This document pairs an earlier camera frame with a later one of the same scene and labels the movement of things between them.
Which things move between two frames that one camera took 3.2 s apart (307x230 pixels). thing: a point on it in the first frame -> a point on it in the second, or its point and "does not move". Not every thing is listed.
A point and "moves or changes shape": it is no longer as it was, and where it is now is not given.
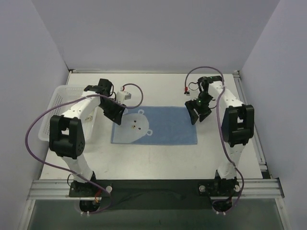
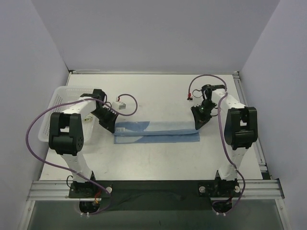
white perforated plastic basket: (62, 94) does not move
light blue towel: (155, 125) moves or changes shape
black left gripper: (112, 107) -> (107, 117)
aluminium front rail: (59, 189) does not move
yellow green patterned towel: (89, 119) does not move
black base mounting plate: (156, 194) does not move
